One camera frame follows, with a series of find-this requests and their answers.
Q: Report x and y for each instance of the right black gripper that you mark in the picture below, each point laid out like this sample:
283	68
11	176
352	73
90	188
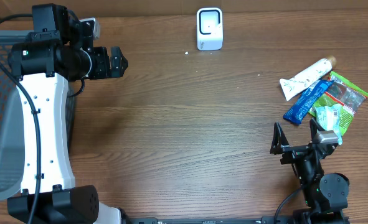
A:
292	152

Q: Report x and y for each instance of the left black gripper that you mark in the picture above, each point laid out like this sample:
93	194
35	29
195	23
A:
104	70

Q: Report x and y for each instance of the blue snack bar wrapper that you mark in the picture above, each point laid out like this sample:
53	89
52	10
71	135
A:
307	99

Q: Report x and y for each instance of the teal tissue pack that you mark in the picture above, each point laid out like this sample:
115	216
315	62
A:
328	118

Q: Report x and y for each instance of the white tube gold cap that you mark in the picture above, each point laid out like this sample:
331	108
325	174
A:
304	79

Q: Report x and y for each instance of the green snack bag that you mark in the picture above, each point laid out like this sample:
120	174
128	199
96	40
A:
345	93

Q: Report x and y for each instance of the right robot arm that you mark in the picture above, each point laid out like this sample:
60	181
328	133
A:
324	194

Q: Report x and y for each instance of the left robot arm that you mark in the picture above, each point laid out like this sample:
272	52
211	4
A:
57	52

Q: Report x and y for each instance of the grey plastic basket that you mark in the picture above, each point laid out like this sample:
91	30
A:
18	161

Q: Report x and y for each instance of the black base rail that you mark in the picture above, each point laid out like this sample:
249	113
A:
262	220

